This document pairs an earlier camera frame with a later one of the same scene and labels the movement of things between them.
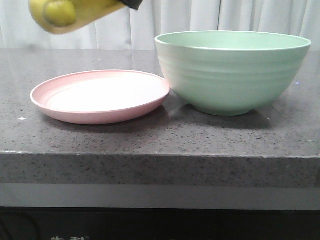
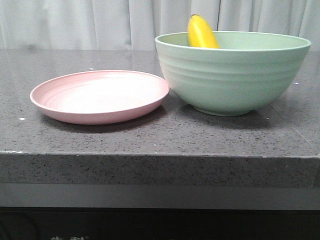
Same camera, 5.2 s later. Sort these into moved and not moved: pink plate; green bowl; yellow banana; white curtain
Moved: yellow banana
Not moved: white curtain; pink plate; green bowl
